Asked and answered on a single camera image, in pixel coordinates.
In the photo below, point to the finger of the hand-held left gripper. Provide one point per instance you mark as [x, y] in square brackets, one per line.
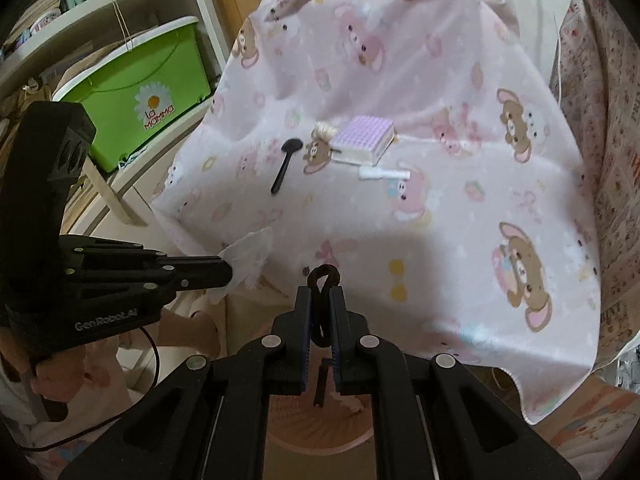
[200, 264]
[200, 282]

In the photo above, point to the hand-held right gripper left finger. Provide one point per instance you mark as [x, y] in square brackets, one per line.
[300, 320]

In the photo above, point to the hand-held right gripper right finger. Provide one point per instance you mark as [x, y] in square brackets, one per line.
[337, 330]

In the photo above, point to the black clip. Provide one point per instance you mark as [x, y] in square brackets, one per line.
[320, 385]

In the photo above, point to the pink plastic basket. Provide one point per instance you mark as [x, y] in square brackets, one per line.
[320, 435]

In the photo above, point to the black plastic spoon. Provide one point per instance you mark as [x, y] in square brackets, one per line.
[291, 147]

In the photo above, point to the white tube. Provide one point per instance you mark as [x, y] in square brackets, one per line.
[385, 175]

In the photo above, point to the purple checkered box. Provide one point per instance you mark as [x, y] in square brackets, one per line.
[362, 135]

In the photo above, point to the wooden slat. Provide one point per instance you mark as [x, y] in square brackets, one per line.
[107, 190]

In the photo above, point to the brown paper bag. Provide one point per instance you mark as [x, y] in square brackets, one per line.
[85, 67]

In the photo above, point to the green plastic storage box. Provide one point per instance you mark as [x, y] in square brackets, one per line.
[125, 85]

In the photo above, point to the white printed bowl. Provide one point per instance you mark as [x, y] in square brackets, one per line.
[42, 19]

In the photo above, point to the white shelf unit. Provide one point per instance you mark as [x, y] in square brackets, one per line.
[100, 15]

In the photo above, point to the small cream fluffy ball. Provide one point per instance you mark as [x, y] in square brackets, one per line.
[324, 131]

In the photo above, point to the person's left pajama leg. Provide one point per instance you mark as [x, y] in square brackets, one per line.
[75, 460]

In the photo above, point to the person's pajama leg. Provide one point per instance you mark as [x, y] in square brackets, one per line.
[75, 460]
[590, 420]

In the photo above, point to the pink animal print cloth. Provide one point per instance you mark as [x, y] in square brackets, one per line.
[400, 85]

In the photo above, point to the wooden door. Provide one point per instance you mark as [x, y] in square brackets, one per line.
[235, 0]

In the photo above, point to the person's right pajama leg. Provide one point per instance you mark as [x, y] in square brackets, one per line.
[590, 420]

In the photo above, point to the patchwork print quilt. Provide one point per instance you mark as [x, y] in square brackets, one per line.
[610, 110]

